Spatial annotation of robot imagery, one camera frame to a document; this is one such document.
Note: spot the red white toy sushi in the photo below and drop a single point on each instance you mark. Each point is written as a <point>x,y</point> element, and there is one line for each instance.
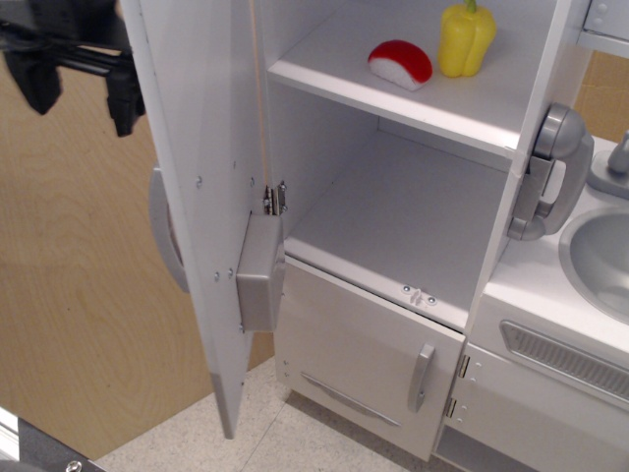
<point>402,63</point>

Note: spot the metal cabinet hinge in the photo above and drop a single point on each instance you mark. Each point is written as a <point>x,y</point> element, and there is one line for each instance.
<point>463,366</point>
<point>451,406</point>

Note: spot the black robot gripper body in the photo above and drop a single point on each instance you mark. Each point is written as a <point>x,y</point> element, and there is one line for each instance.
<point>64,32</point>

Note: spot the brown cardboard box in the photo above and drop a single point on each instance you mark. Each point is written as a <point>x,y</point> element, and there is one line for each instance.
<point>603,97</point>

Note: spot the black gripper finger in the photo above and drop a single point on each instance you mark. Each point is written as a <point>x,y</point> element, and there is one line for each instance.
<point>125,100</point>
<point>37,78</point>

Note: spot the grey ice dispenser panel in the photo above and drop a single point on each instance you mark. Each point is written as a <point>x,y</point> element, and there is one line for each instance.
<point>261,272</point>

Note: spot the grey lower door handle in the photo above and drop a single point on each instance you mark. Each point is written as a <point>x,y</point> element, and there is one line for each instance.
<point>416,394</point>

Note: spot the grey toy telephone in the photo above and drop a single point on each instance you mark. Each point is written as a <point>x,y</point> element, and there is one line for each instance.
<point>555,176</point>

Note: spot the metal lower cabinet hinge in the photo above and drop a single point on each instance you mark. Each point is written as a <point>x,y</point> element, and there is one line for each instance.
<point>451,406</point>

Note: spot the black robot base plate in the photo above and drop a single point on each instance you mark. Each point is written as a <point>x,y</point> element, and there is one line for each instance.
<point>25,447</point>

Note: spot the white toy kitchen counter unit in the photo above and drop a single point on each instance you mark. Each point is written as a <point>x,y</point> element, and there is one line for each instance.
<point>515,415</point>

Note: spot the grey upper door handle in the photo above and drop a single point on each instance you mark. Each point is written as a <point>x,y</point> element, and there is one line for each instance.
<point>163,230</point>

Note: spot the white magnetic door catch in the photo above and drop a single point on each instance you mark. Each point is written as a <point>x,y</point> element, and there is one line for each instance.
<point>417,297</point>

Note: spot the grey toy sink basin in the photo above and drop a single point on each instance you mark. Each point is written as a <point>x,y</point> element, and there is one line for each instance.
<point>593,252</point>

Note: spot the grey vent grille panel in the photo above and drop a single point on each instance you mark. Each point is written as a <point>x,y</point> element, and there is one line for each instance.
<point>566,360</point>

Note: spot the plywood board panel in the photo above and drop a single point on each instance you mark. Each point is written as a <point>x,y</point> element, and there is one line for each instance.
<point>98,342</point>

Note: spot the white toy fridge cabinet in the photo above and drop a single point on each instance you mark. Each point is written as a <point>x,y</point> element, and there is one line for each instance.
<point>388,187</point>

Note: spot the metal fridge door hinge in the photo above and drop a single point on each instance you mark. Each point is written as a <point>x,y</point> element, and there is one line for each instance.
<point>274,199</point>

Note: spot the yellow toy bell pepper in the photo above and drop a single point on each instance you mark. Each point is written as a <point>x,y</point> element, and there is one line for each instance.
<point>466,32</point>

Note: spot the white lower freezer door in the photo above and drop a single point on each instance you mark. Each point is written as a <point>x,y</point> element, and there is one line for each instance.
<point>366,347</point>

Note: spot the grey toy faucet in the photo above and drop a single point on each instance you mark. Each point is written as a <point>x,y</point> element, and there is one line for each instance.
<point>609,170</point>

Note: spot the white fridge door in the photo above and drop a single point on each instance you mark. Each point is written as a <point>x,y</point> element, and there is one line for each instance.
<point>198,70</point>

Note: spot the grey door handle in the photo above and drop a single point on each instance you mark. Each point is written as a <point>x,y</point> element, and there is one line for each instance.
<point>416,394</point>
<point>163,230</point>

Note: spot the metal upper cabinet hinge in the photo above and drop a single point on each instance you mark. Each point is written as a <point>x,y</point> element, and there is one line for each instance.
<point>463,366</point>

